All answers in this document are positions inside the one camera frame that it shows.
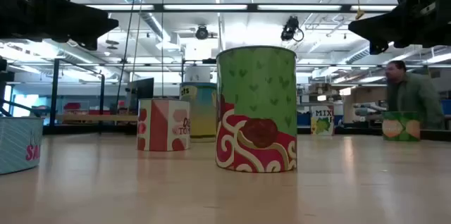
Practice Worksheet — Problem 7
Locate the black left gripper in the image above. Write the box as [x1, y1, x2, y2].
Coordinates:
[0, 0, 119, 51]

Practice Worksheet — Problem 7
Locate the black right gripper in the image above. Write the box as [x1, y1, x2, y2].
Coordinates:
[347, 0, 451, 56]

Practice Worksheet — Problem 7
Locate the green peaches can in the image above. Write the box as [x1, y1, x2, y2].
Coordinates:
[382, 111, 421, 143]

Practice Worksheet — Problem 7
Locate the white mix box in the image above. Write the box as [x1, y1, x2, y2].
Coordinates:
[310, 105, 335, 137]

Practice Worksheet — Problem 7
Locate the red white diced tomatoes can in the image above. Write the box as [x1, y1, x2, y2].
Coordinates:
[136, 98, 192, 152]

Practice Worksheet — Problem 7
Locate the teal striped salmon can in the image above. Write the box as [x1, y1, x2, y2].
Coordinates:
[0, 116, 44, 175]

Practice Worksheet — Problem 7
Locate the green red spaghetti can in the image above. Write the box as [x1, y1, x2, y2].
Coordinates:
[215, 45, 298, 174]

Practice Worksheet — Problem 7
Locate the blue yellow carrots can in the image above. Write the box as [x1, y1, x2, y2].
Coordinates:
[179, 82, 218, 143]

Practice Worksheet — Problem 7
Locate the wooden shelf board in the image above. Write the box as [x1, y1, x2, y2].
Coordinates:
[55, 113, 139, 123]

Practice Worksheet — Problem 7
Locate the person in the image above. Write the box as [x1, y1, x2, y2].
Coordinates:
[384, 60, 445, 130]

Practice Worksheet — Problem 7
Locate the black tubular railing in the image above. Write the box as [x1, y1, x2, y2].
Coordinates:
[48, 57, 106, 135]

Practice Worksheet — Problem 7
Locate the red storage box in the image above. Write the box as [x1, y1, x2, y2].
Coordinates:
[63, 101, 82, 116]

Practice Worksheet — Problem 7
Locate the grey pipe bundle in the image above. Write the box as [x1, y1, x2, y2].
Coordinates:
[353, 102, 384, 118]

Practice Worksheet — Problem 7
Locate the black framed light bar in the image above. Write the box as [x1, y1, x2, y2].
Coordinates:
[84, 3, 399, 14]

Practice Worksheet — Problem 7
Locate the black computer monitor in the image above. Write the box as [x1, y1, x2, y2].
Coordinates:
[125, 77, 155, 114]

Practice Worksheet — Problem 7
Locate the black ceiling-mounted device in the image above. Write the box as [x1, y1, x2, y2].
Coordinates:
[280, 15, 304, 43]

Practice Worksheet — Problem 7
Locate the black curved tube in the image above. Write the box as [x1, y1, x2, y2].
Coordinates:
[0, 99, 34, 118]

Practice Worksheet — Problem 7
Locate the white cylindrical container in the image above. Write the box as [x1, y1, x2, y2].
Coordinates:
[184, 65, 212, 85]

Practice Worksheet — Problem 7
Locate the silver ventilation duct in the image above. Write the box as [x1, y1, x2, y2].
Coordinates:
[347, 44, 376, 65]

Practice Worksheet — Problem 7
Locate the black aluminium table frame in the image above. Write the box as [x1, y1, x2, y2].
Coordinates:
[42, 124, 451, 143]

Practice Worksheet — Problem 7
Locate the round black ceiling camera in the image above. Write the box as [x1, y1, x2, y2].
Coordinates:
[194, 25, 209, 41]

